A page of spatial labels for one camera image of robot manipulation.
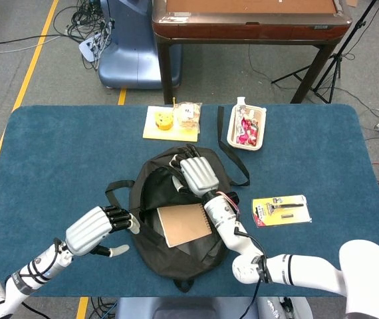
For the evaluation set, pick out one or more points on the black fabric backpack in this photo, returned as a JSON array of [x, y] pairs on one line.
[[189, 259]]

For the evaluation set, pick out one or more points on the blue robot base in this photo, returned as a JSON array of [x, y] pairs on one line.
[[126, 56]]

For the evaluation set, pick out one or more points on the round yellow cake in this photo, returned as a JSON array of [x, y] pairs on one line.
[[164, 120]]

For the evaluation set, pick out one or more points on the black tripod stand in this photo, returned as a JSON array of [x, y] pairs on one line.
[[330, 71]]

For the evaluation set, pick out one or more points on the razor blister pack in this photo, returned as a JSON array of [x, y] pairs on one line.
[[281, 212]]

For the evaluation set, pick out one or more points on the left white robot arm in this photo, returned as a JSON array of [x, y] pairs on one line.
[[40, 266]]

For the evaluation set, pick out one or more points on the grey blue robot torso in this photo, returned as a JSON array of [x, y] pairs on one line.
[[136, 309]]

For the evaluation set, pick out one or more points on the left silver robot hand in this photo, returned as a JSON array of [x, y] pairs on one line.
[[86, 232]]

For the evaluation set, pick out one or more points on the bagged bread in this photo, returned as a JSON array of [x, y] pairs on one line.
[[187, 116]]

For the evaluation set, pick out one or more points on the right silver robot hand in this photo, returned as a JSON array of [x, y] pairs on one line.
[[197, 172]]

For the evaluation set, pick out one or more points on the blue carpet table mat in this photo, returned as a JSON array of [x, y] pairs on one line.
[[60, 159]]

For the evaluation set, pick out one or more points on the red snack packet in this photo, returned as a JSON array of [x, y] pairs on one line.
[[247, 131]]

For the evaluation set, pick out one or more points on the brown wooden table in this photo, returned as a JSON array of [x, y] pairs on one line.
[[249, 31]]

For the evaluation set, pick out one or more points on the white snack tray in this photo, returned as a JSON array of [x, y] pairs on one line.
[[231, 138]]

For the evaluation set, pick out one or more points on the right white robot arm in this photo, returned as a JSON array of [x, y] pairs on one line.
[[309, 269]]

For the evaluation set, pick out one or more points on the brown spiral notebook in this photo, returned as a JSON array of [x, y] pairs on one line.
[[184, 224]]

